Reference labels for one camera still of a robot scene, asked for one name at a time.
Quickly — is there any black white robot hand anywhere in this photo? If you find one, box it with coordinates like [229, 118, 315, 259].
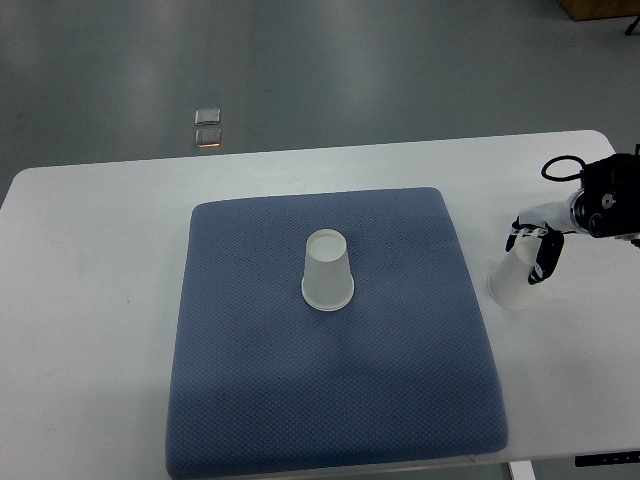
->
[505, 201, 575, 284]

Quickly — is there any white paper cup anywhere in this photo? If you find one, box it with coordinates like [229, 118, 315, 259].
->
[301, 229, 355, 312]
[487, 237, 540, 310]

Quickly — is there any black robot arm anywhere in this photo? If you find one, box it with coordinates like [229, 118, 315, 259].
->
[505, 151, 639, 285]

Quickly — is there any white paper cup on mat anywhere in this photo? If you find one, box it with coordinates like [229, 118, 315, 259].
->
[301, 229, 355, 312]

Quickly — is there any wooden box corner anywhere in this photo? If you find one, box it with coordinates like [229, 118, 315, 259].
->
[558, 0, 639, 21]

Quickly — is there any black tripod leg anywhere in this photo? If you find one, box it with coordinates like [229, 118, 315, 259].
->
[624, 16, 640, 36]

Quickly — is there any white table leg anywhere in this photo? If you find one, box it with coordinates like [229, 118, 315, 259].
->
[508, 461, 536, 480]

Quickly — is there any black desk control panel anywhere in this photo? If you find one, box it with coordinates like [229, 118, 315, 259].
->
[574, 451, 640, 468]

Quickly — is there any blue textured cushion mat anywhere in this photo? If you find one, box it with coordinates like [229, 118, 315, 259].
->
[166, 187, 508, 479]

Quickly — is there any upper silver floor socket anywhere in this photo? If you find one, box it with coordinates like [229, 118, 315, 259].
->
[195, 107, 221, 125]

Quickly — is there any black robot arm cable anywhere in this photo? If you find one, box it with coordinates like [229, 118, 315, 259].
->
[541, 156, 589, 183]

